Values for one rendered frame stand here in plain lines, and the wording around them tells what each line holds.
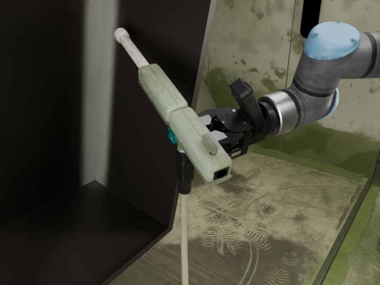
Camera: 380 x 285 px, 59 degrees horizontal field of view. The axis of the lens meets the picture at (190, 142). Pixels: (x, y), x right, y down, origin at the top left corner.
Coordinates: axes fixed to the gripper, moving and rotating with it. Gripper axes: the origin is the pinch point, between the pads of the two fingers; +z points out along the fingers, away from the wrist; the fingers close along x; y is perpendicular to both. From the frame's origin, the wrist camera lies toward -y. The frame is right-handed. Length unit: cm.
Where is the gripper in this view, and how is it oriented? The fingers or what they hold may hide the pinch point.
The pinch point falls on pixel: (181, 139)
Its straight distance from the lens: 62.9
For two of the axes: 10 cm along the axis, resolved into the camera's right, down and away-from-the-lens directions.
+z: -8.8, 3.1, -3.6
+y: -0.5, 6.8, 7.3
